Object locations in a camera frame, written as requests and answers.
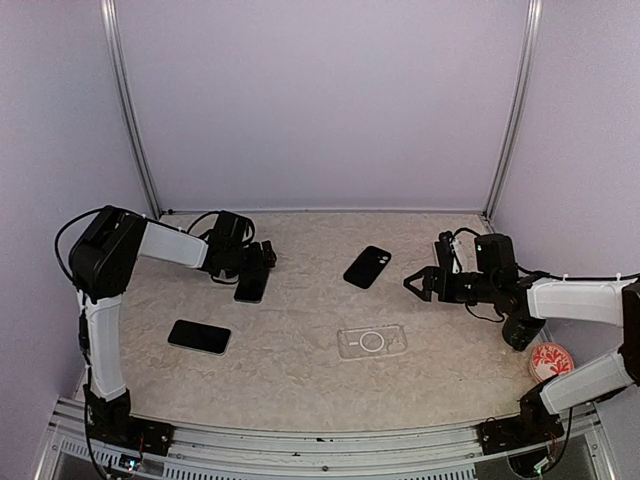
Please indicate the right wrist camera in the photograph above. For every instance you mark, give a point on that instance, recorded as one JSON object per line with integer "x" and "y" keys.
{"x": 449, "y": 253}

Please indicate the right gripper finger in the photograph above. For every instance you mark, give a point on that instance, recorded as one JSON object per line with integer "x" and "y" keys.
{"x": 421, "y": 288}
{"x": 427, "y": 275}

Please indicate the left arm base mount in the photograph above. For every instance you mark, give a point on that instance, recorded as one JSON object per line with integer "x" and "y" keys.
{"x": 130, "y": 430}

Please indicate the right aluminium corner post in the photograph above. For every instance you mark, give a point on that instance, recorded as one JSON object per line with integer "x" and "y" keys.
{"x": 517, "y": 107}

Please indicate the red white patterned coaster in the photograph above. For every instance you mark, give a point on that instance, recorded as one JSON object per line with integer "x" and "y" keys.
{"x": 548, "y": 360}

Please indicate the aluminium front rail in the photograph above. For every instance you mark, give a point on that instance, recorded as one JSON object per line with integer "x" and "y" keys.
{"x": 198, "y": 452}

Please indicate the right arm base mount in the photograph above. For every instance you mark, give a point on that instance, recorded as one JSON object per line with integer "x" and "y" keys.
{"x": 533, "y": 425}

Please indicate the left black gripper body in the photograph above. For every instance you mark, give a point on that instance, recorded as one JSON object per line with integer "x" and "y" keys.
{"x": 250, "y": 264}

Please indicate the black phone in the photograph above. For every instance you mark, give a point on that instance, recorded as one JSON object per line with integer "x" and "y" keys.
{"x": 199, "y": 337}
{"x": 250, "y": 289}

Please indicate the dark phone case underneath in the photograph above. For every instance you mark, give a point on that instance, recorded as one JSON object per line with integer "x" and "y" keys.
{"x": 366, "y": 268}

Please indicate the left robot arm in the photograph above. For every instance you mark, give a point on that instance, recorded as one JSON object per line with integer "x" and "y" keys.
{"x": 100, "y": 266}

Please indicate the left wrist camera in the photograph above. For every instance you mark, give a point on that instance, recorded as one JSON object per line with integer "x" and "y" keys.
{"x": 268, "y": 254}

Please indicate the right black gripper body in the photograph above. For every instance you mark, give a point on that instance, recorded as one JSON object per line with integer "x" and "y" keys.
{"x": 450, "y": 292}

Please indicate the aluminium corner post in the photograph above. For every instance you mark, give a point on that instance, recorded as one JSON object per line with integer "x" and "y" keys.
{"x": 517, "y": 107}
{"x": 116, "y": 51}

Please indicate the left aluminium corner post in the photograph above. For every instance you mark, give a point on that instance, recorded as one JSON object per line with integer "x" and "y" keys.
{"x": 116, "y": 51}

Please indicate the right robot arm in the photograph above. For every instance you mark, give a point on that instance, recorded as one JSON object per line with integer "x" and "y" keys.
{"x": 524, "y": 300}

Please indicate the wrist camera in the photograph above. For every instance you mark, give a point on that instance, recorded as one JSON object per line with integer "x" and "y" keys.
{"x": 449, "y": 253}
{"x": 268, "y": 254}

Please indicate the black cup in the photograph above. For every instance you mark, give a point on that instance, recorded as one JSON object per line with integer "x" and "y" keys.
{"x": 519, "y": 333}

